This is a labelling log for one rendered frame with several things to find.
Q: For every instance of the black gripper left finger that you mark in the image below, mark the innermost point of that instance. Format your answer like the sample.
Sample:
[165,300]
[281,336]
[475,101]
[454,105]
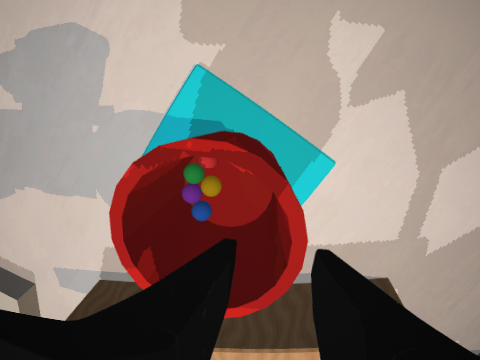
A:
[177,318]

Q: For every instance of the brown wooden plank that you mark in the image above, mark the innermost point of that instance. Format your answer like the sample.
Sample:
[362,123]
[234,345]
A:
[285,330]

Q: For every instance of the green marble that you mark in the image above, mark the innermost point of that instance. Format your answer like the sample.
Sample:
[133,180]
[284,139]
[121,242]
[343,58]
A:
[193,173]

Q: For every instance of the purple marble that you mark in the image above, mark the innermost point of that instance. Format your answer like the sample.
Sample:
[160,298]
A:
[191,193]

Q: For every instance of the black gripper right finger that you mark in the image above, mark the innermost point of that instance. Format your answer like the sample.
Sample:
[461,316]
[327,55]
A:
[355,320]

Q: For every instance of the dark red cup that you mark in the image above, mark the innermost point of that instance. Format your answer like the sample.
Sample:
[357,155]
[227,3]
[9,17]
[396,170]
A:
[154,232]

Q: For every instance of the yellow marble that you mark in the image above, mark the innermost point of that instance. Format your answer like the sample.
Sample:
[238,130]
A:
[211,186]

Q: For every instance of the blue marble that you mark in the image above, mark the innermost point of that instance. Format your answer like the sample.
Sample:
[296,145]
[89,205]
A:
[201,211]

